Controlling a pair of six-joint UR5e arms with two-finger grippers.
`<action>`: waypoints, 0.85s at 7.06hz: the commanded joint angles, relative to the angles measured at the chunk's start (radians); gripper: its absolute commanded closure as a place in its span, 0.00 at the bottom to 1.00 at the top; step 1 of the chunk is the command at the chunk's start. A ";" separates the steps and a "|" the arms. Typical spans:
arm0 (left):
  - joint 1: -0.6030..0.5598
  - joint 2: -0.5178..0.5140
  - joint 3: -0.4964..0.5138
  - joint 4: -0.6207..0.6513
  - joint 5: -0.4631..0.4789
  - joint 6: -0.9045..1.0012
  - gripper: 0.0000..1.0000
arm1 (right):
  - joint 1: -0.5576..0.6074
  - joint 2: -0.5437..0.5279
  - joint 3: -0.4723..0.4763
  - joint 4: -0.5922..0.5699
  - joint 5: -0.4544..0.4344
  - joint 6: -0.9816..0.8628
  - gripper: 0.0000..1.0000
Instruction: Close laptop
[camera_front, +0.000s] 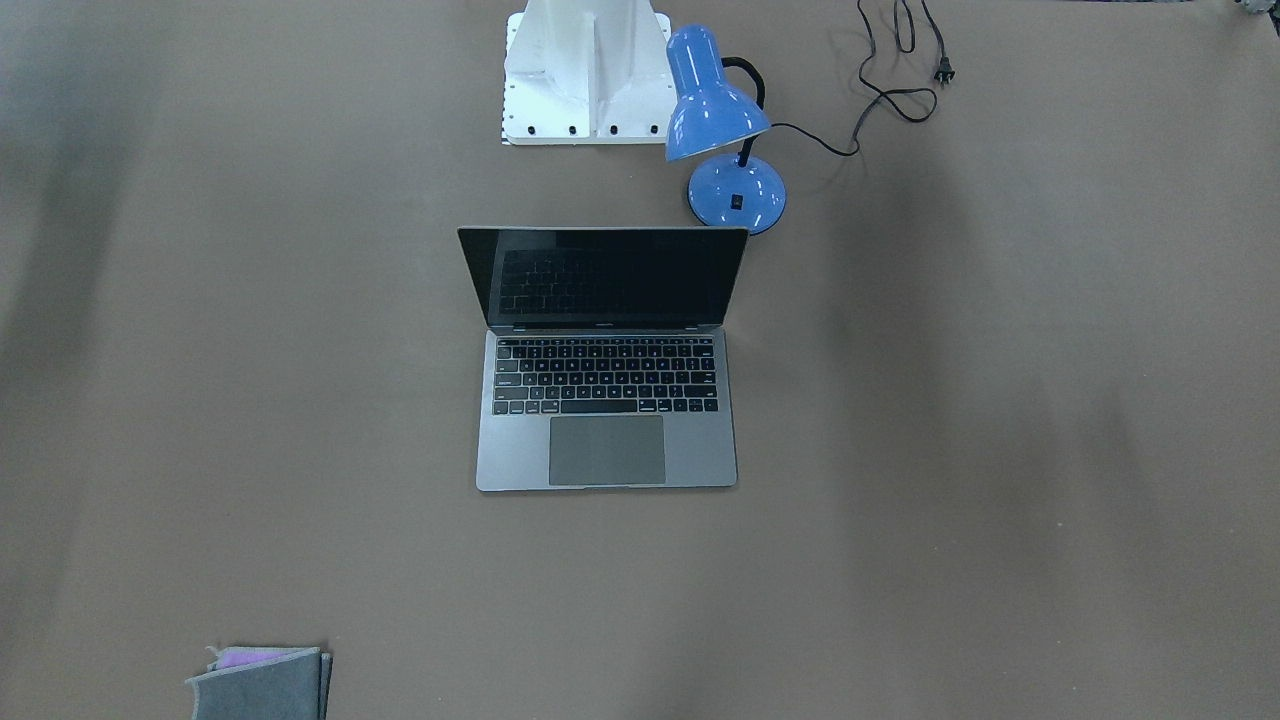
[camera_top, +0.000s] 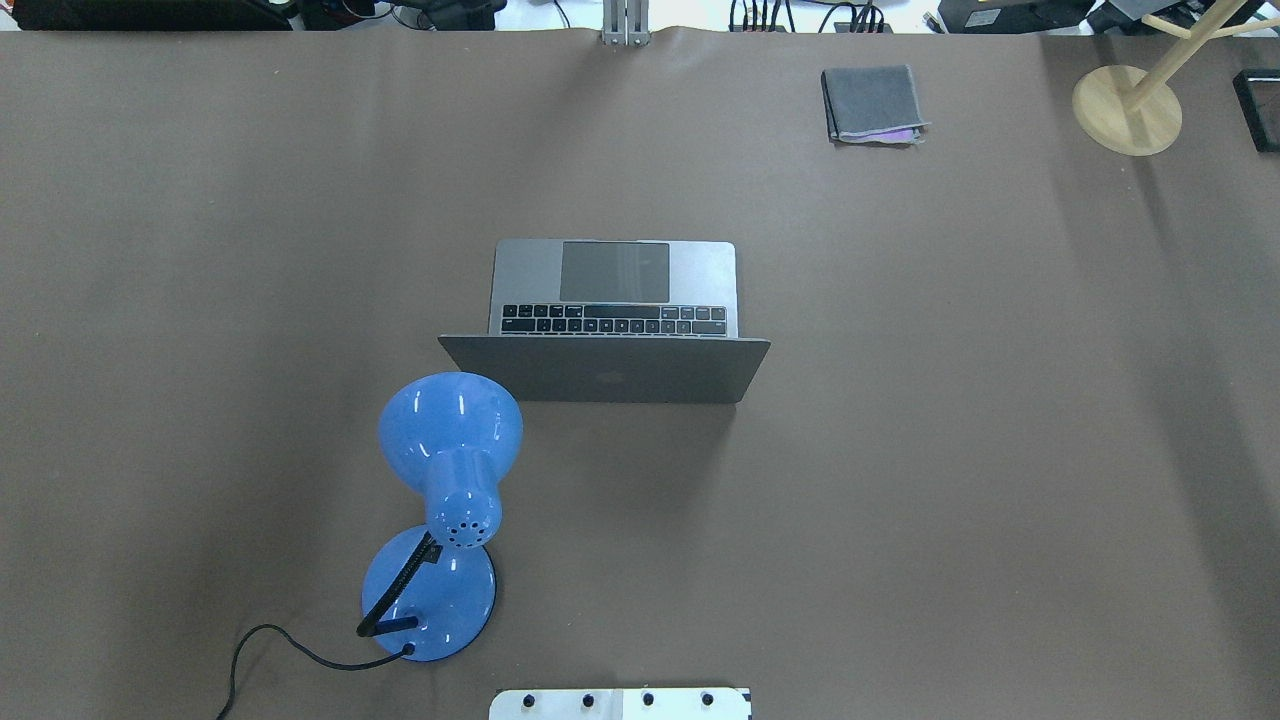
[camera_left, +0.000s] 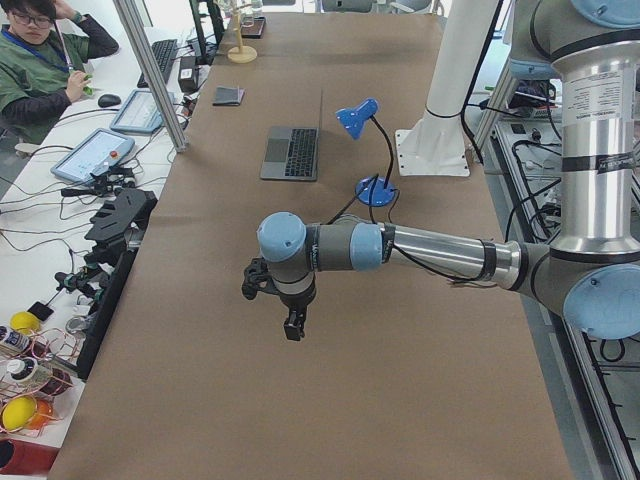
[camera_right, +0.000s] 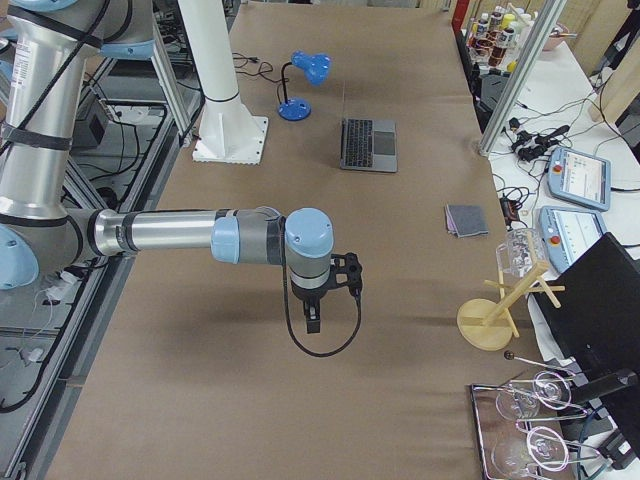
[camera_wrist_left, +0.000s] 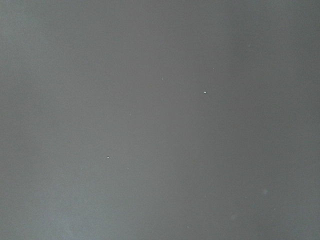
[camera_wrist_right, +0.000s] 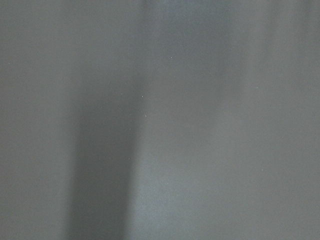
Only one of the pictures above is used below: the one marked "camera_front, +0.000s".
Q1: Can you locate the grey laptop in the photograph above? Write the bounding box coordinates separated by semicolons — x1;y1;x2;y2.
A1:
458;225;749;492

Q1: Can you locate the blue desk lamp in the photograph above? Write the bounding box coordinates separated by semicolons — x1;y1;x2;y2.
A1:
666;24;787;234

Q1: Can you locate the folded grey cloth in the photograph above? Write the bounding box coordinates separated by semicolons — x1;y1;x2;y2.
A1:
186;646;333;719

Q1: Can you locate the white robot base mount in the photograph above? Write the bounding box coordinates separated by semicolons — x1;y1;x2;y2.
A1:
500;1;677;146

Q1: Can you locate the black lamp power cable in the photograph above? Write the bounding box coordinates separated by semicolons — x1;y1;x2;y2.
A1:
771;0;956;158

